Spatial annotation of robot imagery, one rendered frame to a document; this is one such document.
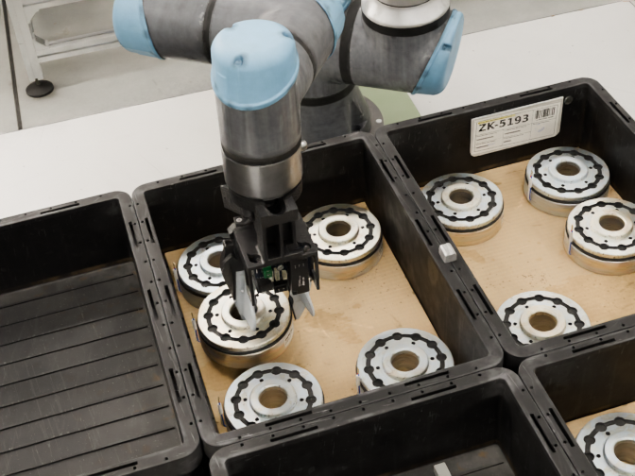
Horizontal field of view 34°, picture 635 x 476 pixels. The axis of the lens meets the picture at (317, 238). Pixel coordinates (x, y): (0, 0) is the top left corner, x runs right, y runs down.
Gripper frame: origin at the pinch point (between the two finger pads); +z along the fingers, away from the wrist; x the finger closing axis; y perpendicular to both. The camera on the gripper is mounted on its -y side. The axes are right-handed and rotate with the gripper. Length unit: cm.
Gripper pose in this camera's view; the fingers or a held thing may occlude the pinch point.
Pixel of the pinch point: (272, 310)
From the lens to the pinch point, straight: 115.6
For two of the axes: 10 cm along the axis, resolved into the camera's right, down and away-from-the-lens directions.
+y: 3.0, 6.2, -7.2
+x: 9.5, -2.3, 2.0
